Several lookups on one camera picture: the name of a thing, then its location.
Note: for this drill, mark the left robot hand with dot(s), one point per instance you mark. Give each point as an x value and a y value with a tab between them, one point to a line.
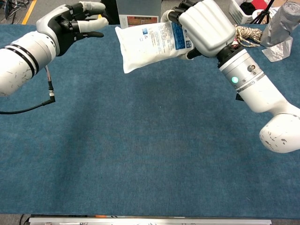
61	35

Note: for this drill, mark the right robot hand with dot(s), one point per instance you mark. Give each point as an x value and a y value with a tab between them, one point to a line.
206	25

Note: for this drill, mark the white pouch with blue label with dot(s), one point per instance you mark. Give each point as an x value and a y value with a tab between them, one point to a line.
150	47

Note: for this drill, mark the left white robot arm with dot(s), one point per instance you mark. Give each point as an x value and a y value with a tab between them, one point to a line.
21	63

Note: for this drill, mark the white plastic laundry basket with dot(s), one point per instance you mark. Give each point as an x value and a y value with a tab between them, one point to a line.
236	11

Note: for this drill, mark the black cloth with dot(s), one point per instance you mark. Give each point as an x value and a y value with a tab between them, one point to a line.
247	9

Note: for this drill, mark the person in black clothing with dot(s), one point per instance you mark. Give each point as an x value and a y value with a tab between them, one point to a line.
112	14

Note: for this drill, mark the black tripod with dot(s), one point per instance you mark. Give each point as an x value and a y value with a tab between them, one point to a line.
262	15

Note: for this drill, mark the red cloth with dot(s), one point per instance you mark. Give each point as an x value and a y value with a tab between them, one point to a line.
260	3

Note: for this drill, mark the metal sign stand with card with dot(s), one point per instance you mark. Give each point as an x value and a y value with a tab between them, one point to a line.
138	8

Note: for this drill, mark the grey plastic bag roll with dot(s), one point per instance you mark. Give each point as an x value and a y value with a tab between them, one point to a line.
279	23

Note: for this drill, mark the blue felt table mat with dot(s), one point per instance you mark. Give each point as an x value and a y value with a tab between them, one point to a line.
117	140

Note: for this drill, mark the aluminium profile rail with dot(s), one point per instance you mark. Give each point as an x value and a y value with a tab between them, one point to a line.
140	221

